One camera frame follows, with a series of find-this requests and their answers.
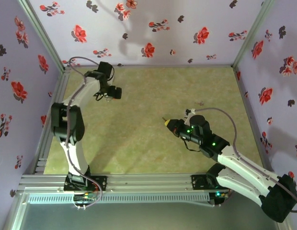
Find thin aluminium wall rail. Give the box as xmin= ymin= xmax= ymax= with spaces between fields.
xmin=64 ymin=64 xmax=235 ymax=69

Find grey slotted cable duct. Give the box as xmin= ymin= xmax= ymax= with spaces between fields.
xmin=27 ymin=193 xmax=211 ymax=205

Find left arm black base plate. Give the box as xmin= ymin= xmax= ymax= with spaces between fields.
xmin=63 ymin=175 xmax=108 ymax=192

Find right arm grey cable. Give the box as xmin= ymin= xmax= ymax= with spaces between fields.
xmin=194 ymin=107 xmax=297 ymax=213

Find aluminium corner post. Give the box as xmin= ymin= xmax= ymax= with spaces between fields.
xmin=18 ymin=0 xmax=65 ymax=71
xmin=232 ymin=0 xmax=276 ymax=68

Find aluminium rail carrying arm bases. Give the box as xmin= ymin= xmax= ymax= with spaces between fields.
xmin=19 ymin=174 xmax=282 ymax=194

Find grey metal sheet panel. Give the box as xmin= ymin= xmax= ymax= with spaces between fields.
xmin=2 ymin=193 xmax=292 ymax=230

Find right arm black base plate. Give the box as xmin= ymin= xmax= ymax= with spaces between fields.
xmin=191 ymin=174 xmax=232 ymax=191

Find right gripper thin black cable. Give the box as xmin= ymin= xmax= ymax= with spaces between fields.
xmin=183 ymin=140 xmax=202 ymax=152

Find aluminium side rail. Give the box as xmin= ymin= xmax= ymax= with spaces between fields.
xmin=33 ymin=67 xmax=71 ymax=174
xmin=233 ymin=66 xmax=276 ymax=173

